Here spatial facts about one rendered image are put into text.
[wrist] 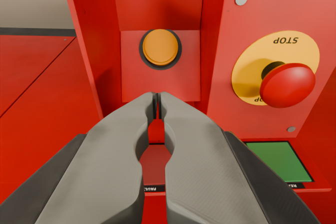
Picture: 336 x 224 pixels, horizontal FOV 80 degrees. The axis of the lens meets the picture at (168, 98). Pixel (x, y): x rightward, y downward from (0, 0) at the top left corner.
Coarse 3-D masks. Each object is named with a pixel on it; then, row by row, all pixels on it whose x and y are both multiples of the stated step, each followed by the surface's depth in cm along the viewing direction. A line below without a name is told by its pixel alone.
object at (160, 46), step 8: (152, 32) 22; (160, 32) 21; (168, 32) 22; (144, 40) 22; (152, 40) 21; (160, 40) 21; (168, 40) 21; (176, 40) 22; (144, 48) 22; (152, 48) 21; (160, 48) 21; (168, 48) 21; (176, 48) 22; (152, 56) 21; (160, 56) 21; (168, 56) 21; (160, 64) 22
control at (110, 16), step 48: (96, 0) 15; (144, 0) 21; (192, 0) 21; (240, 0) 14; (288, 0) 14; (96, 48) 15; (192, 48) 23; (240, 48) 16; (96, 96) 15; (192, 96) 23; (144, 192) 18
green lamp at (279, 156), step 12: (252, 144) 21; (264, 144) 21; (276, 144) 21; (288, 144) 22; (264, 156) 20; (276, 156) 20; (288, 156) 20; (276, 168) 19; (288, 168) 19; (300, 168) 19; (288, 180) 18; (300, 180) 18
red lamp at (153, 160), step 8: (160, 144) 22; (144, 152) 21; (152, 152) 21; (160, 152) 21; (168, 152) 21; (144, 160) 20; (152, 160) 20; (160, 160) 20; (168, 160) 20; (144, 168) 19; (152, 168) 19; (160, 168) 19; (144, 176) 19; (152, 176) 19; (160, 176) 19; (144, 184) 18; (152, 184) 18
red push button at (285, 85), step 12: (264, 72) 17; (276, 72) 15; (288, 72) 14; (300, 72) 14; (312, 72) 15; (264, 84) 15; (276, 84) 15; (288, 84) 15; (300, 84) 15; (312, 84) 15; (264, 96) 16; (276, 96) 15; (288, 96) 15; (300, 96) 15
